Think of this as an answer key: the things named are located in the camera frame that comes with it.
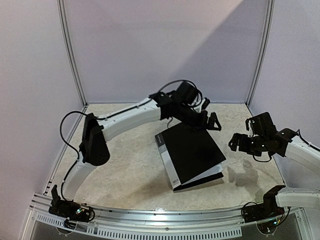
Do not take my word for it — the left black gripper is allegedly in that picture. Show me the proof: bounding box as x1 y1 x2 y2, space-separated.
177 105 223 135

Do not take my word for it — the black file folder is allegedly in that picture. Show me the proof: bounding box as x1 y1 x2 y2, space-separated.
154 123 226 192

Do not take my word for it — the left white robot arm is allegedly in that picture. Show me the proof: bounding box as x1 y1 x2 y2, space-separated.
54 79 222 217

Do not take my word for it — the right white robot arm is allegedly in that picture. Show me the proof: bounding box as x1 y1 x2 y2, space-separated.
228 112 320 218

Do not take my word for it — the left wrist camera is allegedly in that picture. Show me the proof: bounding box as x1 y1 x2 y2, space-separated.
197 97 210 113

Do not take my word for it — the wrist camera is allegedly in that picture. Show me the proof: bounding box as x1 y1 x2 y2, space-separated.
197 97 210 113
245 118 254 132

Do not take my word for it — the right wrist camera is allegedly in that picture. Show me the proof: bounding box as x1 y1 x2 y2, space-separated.
245 118 254 132

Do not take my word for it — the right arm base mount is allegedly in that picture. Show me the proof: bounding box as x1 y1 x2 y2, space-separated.
241 185 291 227

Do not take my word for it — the right aluminium frame post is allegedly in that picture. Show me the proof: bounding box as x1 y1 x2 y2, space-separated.
245 0 275 109

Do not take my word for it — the curved aluminium rail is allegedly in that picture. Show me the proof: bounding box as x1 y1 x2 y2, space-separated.
29 192 305 228

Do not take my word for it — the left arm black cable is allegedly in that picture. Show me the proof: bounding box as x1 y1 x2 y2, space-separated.
59 79 203 196

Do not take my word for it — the perforated white cable tray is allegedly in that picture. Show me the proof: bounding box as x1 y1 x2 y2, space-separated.
30 213 244 240

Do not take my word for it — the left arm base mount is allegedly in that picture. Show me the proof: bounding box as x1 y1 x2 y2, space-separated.
48 184 96 223

